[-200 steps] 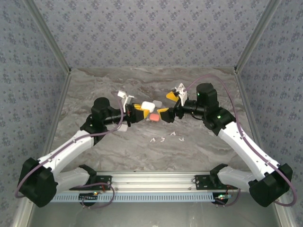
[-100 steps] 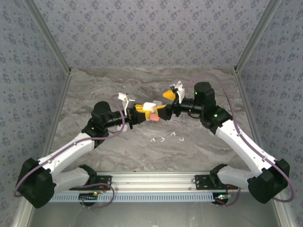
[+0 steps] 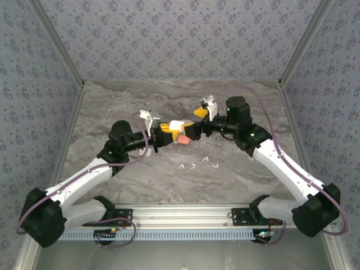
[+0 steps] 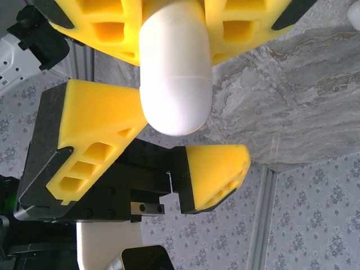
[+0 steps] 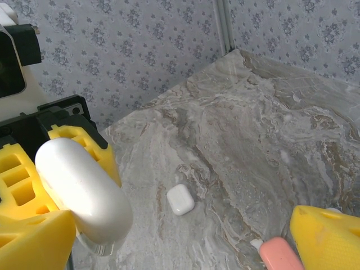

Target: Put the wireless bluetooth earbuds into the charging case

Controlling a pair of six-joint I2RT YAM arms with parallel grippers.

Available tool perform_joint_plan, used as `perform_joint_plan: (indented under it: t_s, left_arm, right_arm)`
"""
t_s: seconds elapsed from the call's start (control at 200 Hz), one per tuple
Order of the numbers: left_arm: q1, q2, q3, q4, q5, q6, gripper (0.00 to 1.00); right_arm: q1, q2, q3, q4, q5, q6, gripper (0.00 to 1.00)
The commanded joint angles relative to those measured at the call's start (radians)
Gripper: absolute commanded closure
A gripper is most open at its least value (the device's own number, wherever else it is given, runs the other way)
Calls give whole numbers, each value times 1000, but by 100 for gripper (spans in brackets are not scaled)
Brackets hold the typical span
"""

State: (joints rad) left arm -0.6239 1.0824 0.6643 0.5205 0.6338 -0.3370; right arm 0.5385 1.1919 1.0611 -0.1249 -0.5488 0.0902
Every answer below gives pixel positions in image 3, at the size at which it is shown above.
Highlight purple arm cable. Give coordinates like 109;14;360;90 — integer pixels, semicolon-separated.
16;111;150;249
213;85;349;248

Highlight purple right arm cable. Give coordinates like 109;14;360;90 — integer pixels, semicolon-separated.
213;85;349;248

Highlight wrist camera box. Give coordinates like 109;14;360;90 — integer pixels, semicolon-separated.
199;94;219;122
139;109;161;129

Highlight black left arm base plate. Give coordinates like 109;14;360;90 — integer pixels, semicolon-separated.
82;208;133;227

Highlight aluminium side rail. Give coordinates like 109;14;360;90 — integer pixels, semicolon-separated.
49;84;87;192
277;81;316;186

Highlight aluminium lower frame leg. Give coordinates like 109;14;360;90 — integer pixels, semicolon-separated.
323;235;348;270
13;241;39;270

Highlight grey metal sheet panel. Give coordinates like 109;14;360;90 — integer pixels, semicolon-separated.
35;229;335;270

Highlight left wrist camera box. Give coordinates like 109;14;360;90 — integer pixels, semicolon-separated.
139;109;161;129

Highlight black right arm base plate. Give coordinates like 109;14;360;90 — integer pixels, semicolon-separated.
231;208;284;227

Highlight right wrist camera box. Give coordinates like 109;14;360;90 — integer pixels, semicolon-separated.
199;94;219;122

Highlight small controller board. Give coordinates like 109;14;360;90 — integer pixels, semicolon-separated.
93;228;118;240
254;229;276;243

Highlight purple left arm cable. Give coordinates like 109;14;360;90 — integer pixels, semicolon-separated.
16;111;150;249

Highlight aluminium mounting rail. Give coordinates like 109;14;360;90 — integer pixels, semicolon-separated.
63;204;338;227

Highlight white slotted cable duct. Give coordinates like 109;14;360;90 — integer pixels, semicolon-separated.
57;229;272;241

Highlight aluminium corner post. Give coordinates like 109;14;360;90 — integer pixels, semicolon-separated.
277;0;336;88
29;0;86;88

